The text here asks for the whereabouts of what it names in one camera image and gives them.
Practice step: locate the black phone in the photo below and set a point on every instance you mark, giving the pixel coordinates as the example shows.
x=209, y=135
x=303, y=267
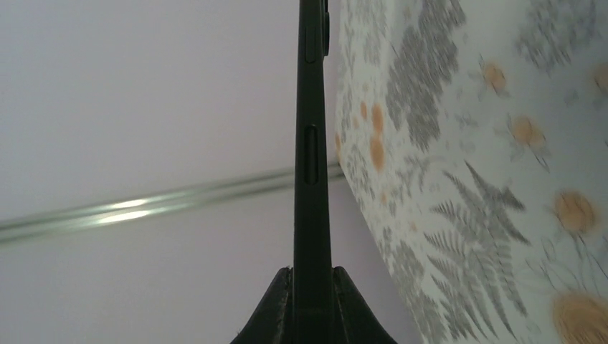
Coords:
x=312, y=280

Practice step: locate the left aluminium frame post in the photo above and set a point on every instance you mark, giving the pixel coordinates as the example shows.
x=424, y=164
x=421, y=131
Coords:
x=192, y=197

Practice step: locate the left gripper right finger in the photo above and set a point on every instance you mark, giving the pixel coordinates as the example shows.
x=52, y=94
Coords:
x=354, y=321

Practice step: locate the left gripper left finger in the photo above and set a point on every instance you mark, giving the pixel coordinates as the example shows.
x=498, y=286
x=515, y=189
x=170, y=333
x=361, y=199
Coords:
x=272, y=320

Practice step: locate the floral table mat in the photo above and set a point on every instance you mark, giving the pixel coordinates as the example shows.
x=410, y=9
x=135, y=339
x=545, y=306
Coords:
x=473, y=135

